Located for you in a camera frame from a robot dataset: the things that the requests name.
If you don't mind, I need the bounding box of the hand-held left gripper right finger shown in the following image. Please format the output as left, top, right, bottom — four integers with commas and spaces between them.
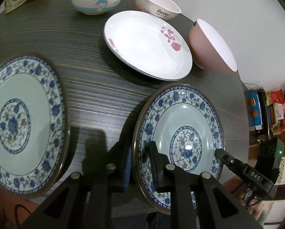
148, 141, 265, 229

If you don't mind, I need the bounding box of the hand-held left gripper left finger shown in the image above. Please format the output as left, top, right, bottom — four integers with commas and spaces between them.
20, 140, 133, 229

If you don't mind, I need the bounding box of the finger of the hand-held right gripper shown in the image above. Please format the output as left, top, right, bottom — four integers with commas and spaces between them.
215, 148, 247, 173

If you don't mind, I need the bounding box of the blue floral rimmed plate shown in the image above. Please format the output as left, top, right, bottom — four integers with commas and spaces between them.
132, 84, 226, 215
0, 55, 70, 197

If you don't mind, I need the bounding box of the pink bowl with white inside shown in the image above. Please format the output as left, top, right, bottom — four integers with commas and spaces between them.
188, 19, 238, 73

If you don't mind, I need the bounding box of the white plate with pink flowers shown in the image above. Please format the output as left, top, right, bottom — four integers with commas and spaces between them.
103, 11, 193, 81

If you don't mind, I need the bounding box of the dark wooden shelf cabinet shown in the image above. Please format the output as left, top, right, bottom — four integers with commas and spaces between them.
243, 83, 285, 146

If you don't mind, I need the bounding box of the blue box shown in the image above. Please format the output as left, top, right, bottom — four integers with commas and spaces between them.
246, 92, 263, 130

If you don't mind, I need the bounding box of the red packet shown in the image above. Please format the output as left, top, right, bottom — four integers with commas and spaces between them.
269, 89, 284, 104

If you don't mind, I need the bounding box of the white bowl with grey print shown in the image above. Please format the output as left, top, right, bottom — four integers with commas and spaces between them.
135, 0, 182, 21

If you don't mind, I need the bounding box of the black cable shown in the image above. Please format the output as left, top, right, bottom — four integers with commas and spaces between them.
244, 184, 275, 209

